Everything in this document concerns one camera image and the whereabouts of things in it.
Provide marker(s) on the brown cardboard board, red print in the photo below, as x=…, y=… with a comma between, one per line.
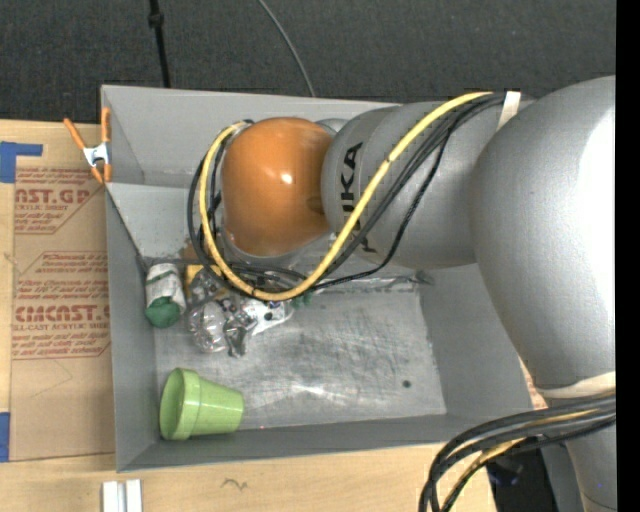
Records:
x=55, y=390

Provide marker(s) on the clear plastic bottle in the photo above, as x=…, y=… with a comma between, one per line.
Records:
x=209, y=327

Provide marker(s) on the light green plastic cup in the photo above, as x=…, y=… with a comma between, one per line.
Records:
x=210, y=407

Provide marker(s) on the grey metal bin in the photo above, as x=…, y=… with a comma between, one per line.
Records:
x=340, y=350

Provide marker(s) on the white bottle with green cap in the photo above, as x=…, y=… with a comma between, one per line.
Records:
x=162, y=295

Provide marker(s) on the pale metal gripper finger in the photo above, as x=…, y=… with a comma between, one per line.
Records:
x=244, y=334
x=231, y=320

